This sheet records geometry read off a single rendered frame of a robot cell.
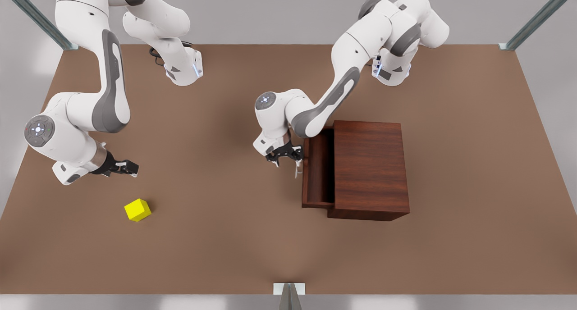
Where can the dark wooden cabinet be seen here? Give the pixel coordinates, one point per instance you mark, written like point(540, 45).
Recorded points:
point(372, 170)

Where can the yellow cube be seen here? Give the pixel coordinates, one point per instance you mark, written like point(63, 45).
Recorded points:
point(137, 210)

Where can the silver frame post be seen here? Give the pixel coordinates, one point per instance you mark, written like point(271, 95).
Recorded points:
point(36, 16)
point(289, 295)
point(538, 17)

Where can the dark wooden drawer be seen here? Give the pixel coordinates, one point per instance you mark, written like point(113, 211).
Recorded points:
point(318, 166)

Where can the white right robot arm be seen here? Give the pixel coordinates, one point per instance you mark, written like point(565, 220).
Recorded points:
point(85, 44)

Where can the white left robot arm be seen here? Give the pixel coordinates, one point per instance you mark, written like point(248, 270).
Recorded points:
point(360, 44)

